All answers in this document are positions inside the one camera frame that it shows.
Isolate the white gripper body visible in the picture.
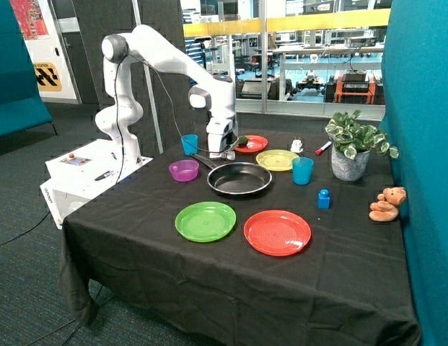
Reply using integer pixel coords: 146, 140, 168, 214
206, 120, 238, 154

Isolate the white sponge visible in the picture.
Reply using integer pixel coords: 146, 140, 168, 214
221, 151, 235, 161

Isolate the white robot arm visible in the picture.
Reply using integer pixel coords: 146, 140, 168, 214
95, 25, 238, 166

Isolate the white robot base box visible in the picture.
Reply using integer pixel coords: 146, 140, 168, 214
40, 139, 152, 229

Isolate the black frying pan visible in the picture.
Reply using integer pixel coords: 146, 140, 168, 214
190, 154, 273, 196

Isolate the green vegetable toy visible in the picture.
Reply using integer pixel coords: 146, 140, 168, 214
238, 136, 248, 147

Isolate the blue cup near robot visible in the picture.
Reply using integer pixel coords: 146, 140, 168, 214
181, 134, 198, 156

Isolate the small red plate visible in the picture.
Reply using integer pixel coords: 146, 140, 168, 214
234, 135, 268, 153

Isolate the purple plastic bowl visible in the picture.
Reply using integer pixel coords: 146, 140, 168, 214
169, 159, 199, 182

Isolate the yellow plate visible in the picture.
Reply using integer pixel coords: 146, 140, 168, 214
256, 149, 299, 172

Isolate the green plate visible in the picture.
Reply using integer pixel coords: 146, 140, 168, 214
175, 201, 237, 243

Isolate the white power adapter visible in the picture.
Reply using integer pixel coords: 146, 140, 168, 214
290, 138, 304, 154

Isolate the blue cup right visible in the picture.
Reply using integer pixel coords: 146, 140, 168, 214
292, 157, 314, 185

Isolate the red marker pen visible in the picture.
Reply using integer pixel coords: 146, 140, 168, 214
315, 141, 332, 156

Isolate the large red plate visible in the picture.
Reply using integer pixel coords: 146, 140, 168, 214
243, 210, 312, 257

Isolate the black tablecloth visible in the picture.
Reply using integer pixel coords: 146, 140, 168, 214
60, 142, 421, 345

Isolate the blue toy block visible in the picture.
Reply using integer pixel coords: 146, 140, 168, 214
317, 189, 330, 209

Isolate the potted plant grey pot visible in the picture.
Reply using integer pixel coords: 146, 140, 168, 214
325, 110, 400, 182

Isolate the brown teddy bear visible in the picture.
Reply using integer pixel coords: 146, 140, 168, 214
369, 187, 407, 222

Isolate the teal sofa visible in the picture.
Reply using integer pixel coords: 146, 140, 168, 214
0, 0, 53, 138

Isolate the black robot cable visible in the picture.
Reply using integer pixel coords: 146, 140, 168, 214
113, 53, 214, 185

